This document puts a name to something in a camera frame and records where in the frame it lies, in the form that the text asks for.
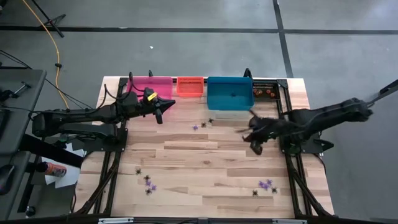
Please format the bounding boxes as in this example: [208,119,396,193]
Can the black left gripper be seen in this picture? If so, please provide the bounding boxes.
[121,91,177,124]

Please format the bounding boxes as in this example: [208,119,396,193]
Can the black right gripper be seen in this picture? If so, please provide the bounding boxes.
[235,108,284,156]

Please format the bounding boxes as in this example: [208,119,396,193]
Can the pink plastic bin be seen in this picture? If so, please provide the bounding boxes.
[126,76,174,113]

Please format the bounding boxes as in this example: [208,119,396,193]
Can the orange plastic basket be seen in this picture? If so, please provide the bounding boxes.
[176,77,205,98]

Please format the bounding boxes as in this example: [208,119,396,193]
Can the black plastic basket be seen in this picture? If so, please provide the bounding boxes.
[252,81,280,101]

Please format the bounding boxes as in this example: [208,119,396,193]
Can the blue plastic bin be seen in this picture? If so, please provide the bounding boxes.
[206,76,255,111]

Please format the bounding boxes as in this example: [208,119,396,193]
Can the white paper sheets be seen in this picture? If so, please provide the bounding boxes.
[41,142,87,189]

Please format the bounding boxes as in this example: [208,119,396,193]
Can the orange spray can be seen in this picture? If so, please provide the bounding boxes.
[35,161,68,179]

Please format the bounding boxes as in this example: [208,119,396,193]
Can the black tripod stand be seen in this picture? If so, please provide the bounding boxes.
[30,0,67,39]

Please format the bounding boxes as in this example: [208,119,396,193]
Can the black clamp tool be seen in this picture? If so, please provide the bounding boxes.
[0,80,32,103]

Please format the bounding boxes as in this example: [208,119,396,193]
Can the grey desk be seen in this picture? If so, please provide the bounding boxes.
[0,68,47,156]

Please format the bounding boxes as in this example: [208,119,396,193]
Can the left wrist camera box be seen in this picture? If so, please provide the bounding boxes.
[142,86,158,103]

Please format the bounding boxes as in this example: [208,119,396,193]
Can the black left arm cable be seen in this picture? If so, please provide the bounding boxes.
[103,71,150,102]

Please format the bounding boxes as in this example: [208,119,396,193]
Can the silver frame bracket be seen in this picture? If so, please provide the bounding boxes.
[271,218,308,224]
[98,217,135,224]

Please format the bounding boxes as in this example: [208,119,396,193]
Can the yellow cable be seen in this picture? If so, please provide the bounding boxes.
[21,0,71,109]

